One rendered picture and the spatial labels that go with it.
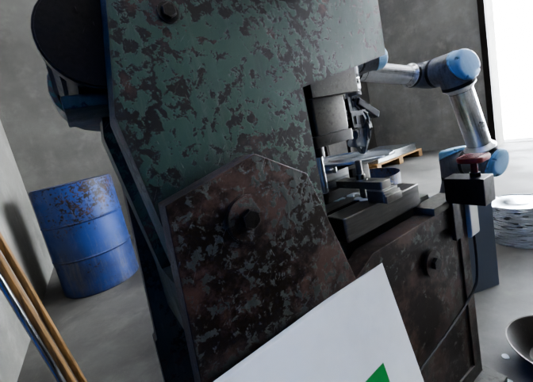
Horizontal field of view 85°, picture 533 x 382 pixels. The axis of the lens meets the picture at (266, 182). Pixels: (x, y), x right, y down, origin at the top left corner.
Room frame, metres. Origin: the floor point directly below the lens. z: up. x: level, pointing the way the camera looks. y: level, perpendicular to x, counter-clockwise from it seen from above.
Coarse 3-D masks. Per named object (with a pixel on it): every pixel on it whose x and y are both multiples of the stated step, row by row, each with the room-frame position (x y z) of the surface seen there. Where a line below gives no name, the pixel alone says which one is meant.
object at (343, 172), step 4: (340, 168) 0.86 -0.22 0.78; (344, 168) 0.85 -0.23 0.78; (332, 172) 0.83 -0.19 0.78; (340, 172) 0.84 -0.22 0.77; (344, 172) 0.85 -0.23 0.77; (348, 172) 0.86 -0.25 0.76; (328, 176) 0.82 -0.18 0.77; (332, 176) 0.82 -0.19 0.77; (336, 176) 0.83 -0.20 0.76; (340, 176) 0.84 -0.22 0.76; (344, 176) 0.85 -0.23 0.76; (348, 176) 0.86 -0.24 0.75; (328, 180) 0.81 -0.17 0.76; (332, 180) 0.82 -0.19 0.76; (336, 180) 0.83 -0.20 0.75; (328, 184) 0.81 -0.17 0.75; (332, 184) 0.82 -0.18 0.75; (328, 188) 0.81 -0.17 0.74
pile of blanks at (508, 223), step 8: (496, 208) 1.60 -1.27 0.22; (496, 216) 1.60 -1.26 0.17; (504, 216) 1.57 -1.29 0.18; (512, 216) 1.52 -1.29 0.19; (520, 216) 1.50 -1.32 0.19; (528, 216) 1.49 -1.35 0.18; (496, 224) 1.62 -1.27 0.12; (504, 224) 1.56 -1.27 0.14; (512, 224) 1.53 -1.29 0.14; (520, 224) 1.50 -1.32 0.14; (528, 224) 1.48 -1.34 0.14; (496, 232) 1.63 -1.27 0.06; (504, 232) 1.56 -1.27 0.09; (512, 232) 1.53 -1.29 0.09; (520, 232) 1.52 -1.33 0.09; (528, 232) 1.50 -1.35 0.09; (496, 240) 1.62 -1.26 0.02; (504, 240) 1.58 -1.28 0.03; (512, 240) 1.54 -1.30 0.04; (520, 240) 1.51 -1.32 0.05; (528, 240) 1.49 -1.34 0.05; (528, 248) 1.49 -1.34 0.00
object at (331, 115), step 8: (304, 88) 0.82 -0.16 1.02; (336, 96) 0.86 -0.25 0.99; (344, 96) 0.88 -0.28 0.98; (312, 104) 0.81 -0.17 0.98; (320, 104) 0.83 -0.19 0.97; (328, 104) 0.84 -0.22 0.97; (336, 104) 0.86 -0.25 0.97; (344, 104) 0.91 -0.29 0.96; (312, 112) 0.81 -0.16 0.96; (320, 112) 0.82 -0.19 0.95; (328, 112) 0.84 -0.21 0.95; (336, 112) 0.86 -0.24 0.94; (344, 112) 0.87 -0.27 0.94; (312, 120) 0.82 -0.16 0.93; (320, 120) 0.82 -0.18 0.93; (328, 120) 0.84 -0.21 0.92; (336, 120) 0.85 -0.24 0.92; (344, 120) 0.87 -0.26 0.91; (312, 128) 0.82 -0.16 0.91; (320, 128) 0.82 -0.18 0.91; (328, 128) 0.83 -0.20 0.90; (336, 128) 0.85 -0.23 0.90; (344, 128) 0.87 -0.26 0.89
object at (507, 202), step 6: (498, 198) 1.73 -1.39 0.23; (504, 198) 1.71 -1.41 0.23; (510, 198) 1.69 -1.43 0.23; (516, 198) 1.65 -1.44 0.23; (522, 198) 1.63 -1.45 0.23; (528, 198) 1.63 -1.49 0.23; (492, 204) 1.65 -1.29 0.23; (498, 204) 1.63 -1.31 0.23; (504, 204) 1.61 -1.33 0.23; (510, 204) 1.59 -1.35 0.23; (516, 204) 1.57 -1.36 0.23; (522, 204) 1.56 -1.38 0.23; (528, 204) 1.54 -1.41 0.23
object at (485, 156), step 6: (462, 156) 0.74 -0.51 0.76; (468, 156) 0.73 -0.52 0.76; (474, 156) 0.71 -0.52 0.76; (480, 156) 0.70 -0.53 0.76; (486, 156) 0.71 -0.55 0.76; (462, 162) 0.72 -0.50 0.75; (468, 162) 0.71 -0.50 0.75; (474, 162) 0.70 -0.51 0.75; (480, 162) 0.70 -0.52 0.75; (474, 168) 0.72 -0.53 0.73
